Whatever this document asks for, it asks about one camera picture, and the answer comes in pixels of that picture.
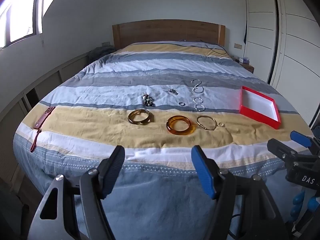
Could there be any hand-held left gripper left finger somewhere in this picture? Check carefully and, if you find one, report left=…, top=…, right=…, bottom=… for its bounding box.
left=27, top=145, right=125, bottom=240

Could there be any red phone case with strap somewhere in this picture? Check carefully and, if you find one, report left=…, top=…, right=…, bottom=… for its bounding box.
left=30, top=106, right=55, bottom=153

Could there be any dark bead bracelet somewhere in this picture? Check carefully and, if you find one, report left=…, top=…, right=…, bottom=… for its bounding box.
left=141, top=94, right=156, bottom=107

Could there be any grey cloth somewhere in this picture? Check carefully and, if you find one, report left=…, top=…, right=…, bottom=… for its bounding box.
left=87, top=45, right=115, bottom=62

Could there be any amber bangle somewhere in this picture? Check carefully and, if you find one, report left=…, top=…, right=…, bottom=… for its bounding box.
left=166, top=115, right=197, bottom=136

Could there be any window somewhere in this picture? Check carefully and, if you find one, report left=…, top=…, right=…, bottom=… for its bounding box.
left=0, top=0, right=54, bottom=48

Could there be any white low cabinet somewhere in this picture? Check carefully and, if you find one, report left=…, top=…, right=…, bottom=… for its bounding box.
left=0, top=52, right=91, bottom=180

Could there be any wooden headboard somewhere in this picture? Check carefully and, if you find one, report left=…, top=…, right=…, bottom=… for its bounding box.
left=112, top=19, right=226, bottom=50

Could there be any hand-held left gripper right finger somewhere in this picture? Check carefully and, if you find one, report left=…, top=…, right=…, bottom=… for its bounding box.
left=191, top=145, right=286, bottom=240

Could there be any dark olive bangle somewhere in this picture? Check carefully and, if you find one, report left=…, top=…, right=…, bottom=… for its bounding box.
left=128, top=109, right=151, bottom=125

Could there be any wooden nightstand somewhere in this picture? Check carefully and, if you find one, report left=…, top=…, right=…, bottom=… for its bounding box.
left=233, top=59, right=255, bottom=74

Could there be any white wardrobe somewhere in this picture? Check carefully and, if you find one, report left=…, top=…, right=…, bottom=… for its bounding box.
left=243, top=0, right=320, bottom=130

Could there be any red shallow box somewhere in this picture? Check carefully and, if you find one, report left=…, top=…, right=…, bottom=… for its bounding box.
left=239, top=86, right=281, bottom=130

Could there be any thin gold bangle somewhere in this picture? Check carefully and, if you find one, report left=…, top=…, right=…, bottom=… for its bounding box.
left=196, top=115, right=217, bottom=131

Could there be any striped duvet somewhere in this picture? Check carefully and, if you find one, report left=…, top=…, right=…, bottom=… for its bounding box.
left=12, top=41, right=318, bottom=240

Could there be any black cable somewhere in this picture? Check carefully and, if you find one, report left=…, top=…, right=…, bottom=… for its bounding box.
left=181, top=39, right=230, bottom=56

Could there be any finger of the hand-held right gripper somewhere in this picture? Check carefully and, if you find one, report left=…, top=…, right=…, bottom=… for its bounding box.
left=290, top=131, right=320, bottom=155
left=267, top=138, right=313, bottom=164

